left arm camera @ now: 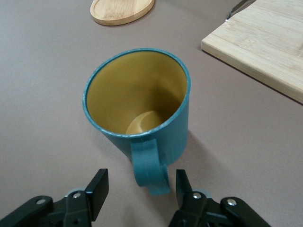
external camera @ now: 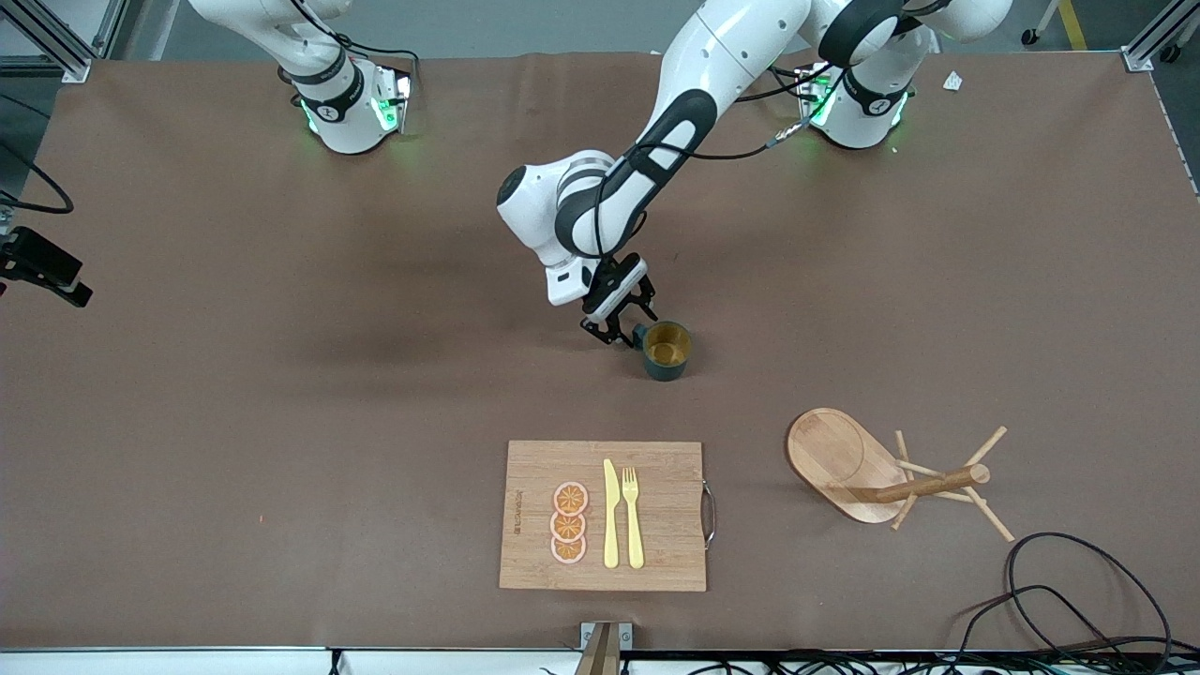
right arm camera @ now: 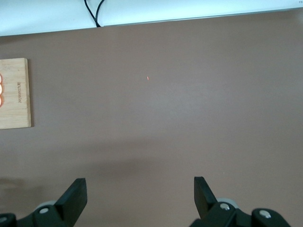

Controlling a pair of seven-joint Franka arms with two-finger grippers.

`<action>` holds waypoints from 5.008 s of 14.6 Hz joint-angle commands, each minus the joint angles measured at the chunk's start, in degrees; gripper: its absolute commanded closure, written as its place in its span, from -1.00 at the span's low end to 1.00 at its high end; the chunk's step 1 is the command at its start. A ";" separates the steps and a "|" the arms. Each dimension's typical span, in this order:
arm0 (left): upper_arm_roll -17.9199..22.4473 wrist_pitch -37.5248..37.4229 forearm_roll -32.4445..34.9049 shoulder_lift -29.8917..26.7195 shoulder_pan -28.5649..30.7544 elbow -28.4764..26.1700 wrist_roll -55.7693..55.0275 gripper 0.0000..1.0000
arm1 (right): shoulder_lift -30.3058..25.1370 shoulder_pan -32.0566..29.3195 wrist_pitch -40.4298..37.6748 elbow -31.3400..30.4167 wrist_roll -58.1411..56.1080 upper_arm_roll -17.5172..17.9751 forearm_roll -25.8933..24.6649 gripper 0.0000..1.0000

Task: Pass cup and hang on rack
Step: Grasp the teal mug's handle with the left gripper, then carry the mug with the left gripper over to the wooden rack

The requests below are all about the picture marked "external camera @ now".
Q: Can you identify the dark teal cup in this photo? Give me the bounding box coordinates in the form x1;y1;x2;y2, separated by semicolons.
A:
633;321;694;383

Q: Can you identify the wooden mug rack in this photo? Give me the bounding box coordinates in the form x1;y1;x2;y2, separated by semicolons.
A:
786;408;1016;544

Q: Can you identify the bamboo cutting board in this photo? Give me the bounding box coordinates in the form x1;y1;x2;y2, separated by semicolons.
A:
499;441;716;593

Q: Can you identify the yellow plastic knife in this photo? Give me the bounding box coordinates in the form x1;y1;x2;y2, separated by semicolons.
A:
603;458;621;569

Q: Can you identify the yellow plastic fork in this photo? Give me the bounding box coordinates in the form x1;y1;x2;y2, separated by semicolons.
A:
622;467;646;570

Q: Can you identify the brown table cover sheet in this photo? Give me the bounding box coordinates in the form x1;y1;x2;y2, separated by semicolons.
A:
0;49;1200;651

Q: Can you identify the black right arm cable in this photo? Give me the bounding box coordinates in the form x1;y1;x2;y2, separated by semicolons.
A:
0;141;75;216

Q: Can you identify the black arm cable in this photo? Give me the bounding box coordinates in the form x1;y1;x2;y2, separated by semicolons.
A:
623;61;845;188
0;141;75;216

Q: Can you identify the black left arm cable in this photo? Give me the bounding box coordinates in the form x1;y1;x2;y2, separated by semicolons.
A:
623;61;845;188

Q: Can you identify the aluminium frame profile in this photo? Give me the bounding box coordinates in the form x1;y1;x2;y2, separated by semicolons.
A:
1122;0;1200;72
0;0;128;83

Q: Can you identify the metal table bracket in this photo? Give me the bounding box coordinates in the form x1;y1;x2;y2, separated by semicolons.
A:
580;622;633;653

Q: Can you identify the black right base cable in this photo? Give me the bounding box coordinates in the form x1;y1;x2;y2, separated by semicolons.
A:
286;0;419;90

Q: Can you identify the white table edge rail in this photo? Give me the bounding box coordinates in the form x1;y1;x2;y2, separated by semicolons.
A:
0;647;1200;675

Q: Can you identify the black cable large loop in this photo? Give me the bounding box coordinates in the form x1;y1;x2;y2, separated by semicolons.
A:
1006;532;1173;662

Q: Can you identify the black cable small loop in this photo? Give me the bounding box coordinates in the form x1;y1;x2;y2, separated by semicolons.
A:
956;585;1126;659

